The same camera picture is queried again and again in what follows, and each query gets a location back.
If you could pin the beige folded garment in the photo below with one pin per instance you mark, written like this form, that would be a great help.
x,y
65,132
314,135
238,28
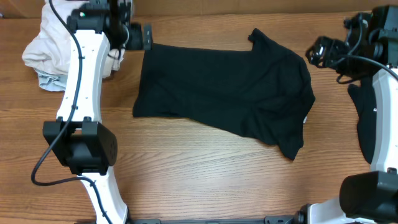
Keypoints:
x,y
49,52

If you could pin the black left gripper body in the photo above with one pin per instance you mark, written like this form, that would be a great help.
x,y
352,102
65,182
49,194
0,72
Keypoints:
x,y
135,40

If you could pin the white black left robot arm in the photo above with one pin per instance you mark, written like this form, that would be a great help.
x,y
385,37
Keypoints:
x,y
77,137

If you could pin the black garment pile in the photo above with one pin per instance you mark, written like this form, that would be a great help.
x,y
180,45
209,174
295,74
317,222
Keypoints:
x,y
364,99

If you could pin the black t-shirt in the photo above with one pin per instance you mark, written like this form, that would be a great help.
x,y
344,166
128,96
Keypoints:
x,y
264,93

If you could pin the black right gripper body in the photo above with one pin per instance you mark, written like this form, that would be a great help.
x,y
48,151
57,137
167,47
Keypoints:
x,y
333,49

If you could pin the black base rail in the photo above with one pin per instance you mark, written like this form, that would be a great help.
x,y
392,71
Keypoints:
x,y
285,219

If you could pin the light blue folded garment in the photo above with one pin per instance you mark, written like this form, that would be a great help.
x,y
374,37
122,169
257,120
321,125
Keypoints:
x,y
53,82

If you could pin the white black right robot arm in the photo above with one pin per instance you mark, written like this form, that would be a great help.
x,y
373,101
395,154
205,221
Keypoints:
x,y
370,50

